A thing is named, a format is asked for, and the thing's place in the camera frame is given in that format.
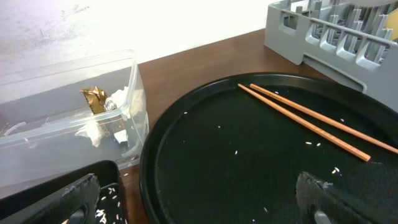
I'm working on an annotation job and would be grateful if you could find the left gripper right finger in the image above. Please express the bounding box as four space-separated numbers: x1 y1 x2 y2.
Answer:
295 172 386 223

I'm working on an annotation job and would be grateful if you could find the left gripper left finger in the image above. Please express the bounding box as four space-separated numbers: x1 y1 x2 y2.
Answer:
18 174 100 223

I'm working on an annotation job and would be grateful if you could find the wooden chopstick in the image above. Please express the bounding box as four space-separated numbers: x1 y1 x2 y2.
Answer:
249 84 397 154
238 84 371 162

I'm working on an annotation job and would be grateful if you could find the gold brown snack wrapper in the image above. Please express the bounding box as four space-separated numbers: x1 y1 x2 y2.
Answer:
80 86 107 114

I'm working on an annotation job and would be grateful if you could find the white tissue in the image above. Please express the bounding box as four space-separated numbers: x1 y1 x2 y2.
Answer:
75 86 144 150

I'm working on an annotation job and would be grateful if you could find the yellow bowl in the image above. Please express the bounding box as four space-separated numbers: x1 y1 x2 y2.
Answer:
385 9 398 40

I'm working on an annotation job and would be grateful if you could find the grey dishwasher rack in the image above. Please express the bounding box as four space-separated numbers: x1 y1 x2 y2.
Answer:
264 1 397 110

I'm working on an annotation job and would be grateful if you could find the black rectangular tray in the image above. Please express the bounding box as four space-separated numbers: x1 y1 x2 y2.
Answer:
1 161 128 224

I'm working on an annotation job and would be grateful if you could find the clear plastic bin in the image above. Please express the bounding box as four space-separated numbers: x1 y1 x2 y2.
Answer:
1 50 149 197

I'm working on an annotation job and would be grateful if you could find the round black tray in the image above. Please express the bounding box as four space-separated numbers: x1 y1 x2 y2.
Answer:
140 73 397 223

